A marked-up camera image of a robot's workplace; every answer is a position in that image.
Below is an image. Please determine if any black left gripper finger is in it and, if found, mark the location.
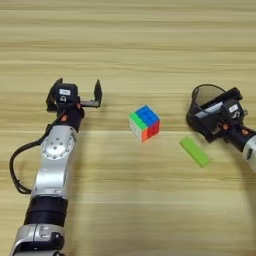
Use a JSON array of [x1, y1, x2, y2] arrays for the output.
[[93, 79, 103, 108], [46, 77, 64, 113]]

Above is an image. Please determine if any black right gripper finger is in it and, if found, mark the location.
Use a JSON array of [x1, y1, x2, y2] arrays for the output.
[[196, 128, 223, 144]]

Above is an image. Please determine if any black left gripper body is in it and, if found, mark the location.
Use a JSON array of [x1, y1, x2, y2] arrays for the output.
[[56, 99, 101, 133]]

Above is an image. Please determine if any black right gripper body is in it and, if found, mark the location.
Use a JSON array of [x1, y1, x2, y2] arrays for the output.
[[213, 116, 256, 151]]

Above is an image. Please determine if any green rectangular block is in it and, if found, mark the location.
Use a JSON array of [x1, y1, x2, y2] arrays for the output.
[[179, 136, 210, 168]]

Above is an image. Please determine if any black mesh pen cup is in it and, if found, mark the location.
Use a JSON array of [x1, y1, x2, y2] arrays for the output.
[[185, 83, 228, 134]]

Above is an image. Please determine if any multicolour puzzle cube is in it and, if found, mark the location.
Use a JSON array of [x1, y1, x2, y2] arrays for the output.
[[128, 105, 161, 143]]

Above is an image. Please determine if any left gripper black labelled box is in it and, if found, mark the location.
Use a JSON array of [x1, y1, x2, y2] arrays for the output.
[[53, 83, 80, 105]]

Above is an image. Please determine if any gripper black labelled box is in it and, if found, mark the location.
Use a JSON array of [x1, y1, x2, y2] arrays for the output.
[[53, 83, 80, 105], [221, 99, 248, 124]]

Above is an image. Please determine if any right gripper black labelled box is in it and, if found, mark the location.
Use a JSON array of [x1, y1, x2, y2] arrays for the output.
[[221, 99, 248, 124]]

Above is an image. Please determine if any black marker with white label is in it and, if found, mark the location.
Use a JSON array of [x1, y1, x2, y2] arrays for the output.
[[194, 87, 244, 120]]

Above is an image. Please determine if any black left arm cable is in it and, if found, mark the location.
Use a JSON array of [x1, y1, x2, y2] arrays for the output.
[[8, 113, 66, 195]]

